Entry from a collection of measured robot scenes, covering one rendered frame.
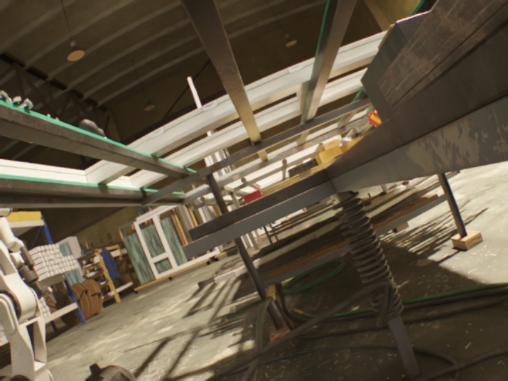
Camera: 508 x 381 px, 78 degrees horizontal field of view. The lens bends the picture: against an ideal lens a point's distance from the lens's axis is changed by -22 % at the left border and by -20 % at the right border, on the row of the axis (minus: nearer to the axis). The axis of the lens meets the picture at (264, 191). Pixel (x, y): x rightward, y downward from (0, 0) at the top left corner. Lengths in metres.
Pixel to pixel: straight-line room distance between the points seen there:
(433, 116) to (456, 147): 0.03
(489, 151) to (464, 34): 0.07
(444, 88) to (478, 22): 0.06
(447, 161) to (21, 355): 1.51
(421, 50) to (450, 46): 0.04
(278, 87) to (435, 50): 0.99
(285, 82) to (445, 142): 0.98
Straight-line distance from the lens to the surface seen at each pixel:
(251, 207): 0.90
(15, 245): 1.85
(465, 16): 0.22
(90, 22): 12.94
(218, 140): 1.63
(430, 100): 0.26
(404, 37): 0.44
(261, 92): 1.21
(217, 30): 0.57
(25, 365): 1.59
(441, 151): 0.28
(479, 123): 0.22
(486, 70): 0.20
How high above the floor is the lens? 0.56
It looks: 3 degrees up
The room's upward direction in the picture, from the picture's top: 24 degrees counter-clockwise
